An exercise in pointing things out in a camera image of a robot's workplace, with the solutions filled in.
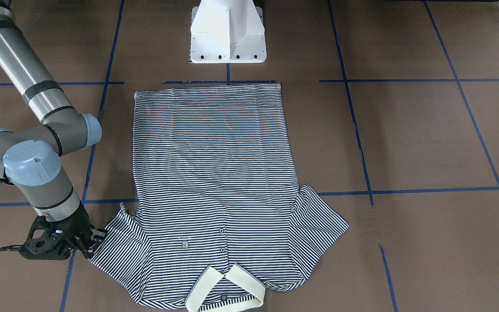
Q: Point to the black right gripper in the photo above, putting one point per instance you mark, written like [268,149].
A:
[77,225]

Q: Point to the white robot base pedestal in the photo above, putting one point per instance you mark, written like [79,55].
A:
[227,31]

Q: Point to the blue white striped polo shirt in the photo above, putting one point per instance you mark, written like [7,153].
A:
[221,215]

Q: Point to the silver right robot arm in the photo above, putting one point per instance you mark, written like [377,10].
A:
[31,159]

